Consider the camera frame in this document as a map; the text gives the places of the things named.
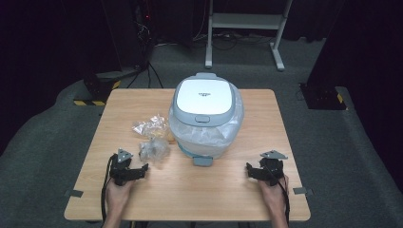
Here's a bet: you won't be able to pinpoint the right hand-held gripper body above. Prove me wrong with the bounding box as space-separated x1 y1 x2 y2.
259 150 289 187

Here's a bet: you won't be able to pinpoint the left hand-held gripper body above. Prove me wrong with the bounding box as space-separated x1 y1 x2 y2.
108 148 141 187

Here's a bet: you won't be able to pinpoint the clear plastic wrapper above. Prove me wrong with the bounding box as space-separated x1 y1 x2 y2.
131 114 170 141
138 136 171 163

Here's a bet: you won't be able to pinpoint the clear plastic liner bag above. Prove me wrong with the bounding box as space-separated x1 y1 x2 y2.
168 91 245 149

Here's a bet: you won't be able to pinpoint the white grey pedal trash can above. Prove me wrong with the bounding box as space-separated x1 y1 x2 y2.
168 72 245 167

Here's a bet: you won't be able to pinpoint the person's left hand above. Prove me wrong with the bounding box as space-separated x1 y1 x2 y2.
105 180 136 218

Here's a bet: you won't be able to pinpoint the person's right hand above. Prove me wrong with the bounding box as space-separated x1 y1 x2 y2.
258 175 290 218

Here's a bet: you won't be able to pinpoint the grey tape piece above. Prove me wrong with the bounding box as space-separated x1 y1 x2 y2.
65 189 85 199
293 186 315 196

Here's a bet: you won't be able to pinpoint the black striped stand base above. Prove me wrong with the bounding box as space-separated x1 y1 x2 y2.
73 70 123 107
298 83 348 111

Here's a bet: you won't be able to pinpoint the dark equipment rack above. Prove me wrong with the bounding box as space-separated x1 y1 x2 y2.
132 0 157 66

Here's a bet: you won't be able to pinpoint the white metal stand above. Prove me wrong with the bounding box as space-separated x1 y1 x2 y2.
204 0 294 71

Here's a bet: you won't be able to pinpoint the left hand-held gripper black cable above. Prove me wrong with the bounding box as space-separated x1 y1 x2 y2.
100 154 116 226

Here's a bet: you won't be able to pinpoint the black floor cables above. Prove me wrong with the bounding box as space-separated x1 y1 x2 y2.
126 61 164 89

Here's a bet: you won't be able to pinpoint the cables under white stand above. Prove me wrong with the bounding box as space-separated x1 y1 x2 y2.
193 29 274 51

